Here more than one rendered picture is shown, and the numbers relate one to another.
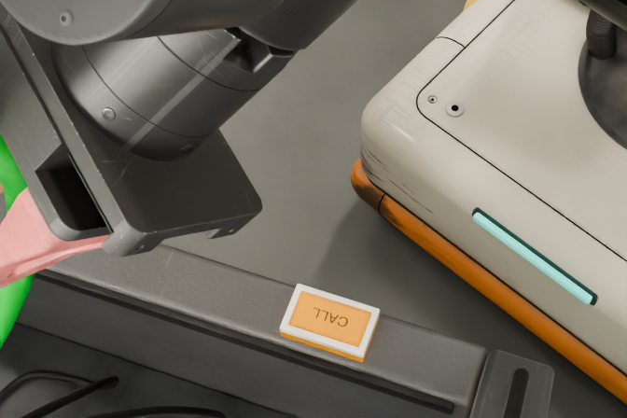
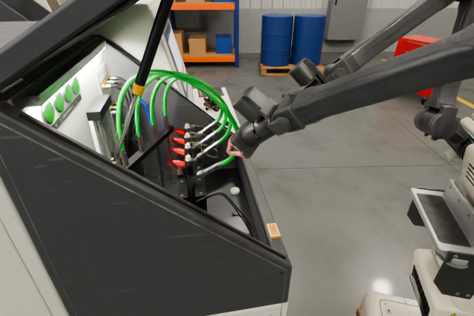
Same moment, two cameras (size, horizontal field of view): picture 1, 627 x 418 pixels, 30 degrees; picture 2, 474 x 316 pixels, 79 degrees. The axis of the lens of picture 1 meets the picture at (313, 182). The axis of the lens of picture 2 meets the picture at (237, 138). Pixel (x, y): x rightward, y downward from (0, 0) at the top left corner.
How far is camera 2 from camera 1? 0.51 m
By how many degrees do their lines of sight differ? 49
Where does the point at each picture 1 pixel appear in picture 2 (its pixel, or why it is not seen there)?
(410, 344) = (278, 244)
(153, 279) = (262, 208)
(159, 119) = (245, 135)
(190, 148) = (247, 142)
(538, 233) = not seen: outside the picture
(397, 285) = not seen: outside the picture
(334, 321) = (273, 230)
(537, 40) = not seen: outside the picture
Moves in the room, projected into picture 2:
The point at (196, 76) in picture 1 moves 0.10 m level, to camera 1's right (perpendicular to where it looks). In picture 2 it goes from (249, 131) to (274, 149)
